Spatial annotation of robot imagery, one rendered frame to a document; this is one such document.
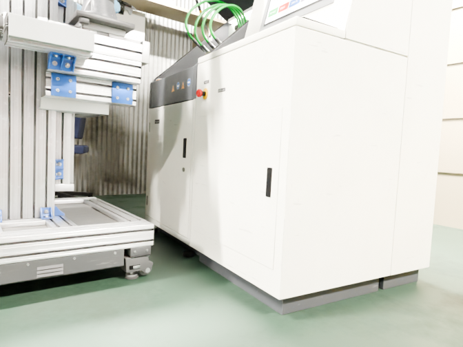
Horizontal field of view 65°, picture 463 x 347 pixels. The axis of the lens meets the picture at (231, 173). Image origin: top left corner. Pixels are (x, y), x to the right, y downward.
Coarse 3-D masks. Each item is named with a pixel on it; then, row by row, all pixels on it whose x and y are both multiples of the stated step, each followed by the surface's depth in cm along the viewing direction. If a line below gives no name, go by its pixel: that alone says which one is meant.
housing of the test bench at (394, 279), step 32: (416, 0) 142; (448, 0) 153; (416, 32) 143; (448, 32) 155; (416, 64) 145; (416, 96) 147; (416, 128) 149; (416, 160) 150; (416, 192) 152; (416, 224) 154; (416, 256) 156; (384, 288) 151
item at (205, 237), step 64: (256, 0) 182; (384, 0) 132; (256, 64) 130; (320, 64) 118; (384, 64) 135; (256, 128) 129; (320, 128) 121; (384, 128) 138; (192, 192) 175; (256, 192) 129; (320, 192) 123; (384, 192) 141; (256, 256) 128; (320, 256) 126; (384, 256) 145
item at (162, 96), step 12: (180, 72) 189; (192, 72) 176; (156, 84) 220; (168, 84) 203; (180, 84) 189; (192, 84) 176; (156, 96) 219; (168, 96) 203; (180, 96) 189; (192, 96) 176
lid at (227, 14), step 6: (222, 0) 239; (228, 0) 235; (234, 0) 232; (240, 0) 229; (246, 0) 227; (252, 0) 224; (240, 6) 235; (246, 6) 232; (222, 12) 251; (228, 12) 247; (228, 18) 253
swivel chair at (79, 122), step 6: (78, 120) 317; (84, 120) 345; (78, 126) 317; (84, 126) 354; (78, 132) 318; (78, 138) 338; (78, 150) 303; (84, 150) 307; (54, 192) 317; (60, 192) 319; (66, 192) 326; (72, 192) 329; (78, 192) 332; (84, 192) 337
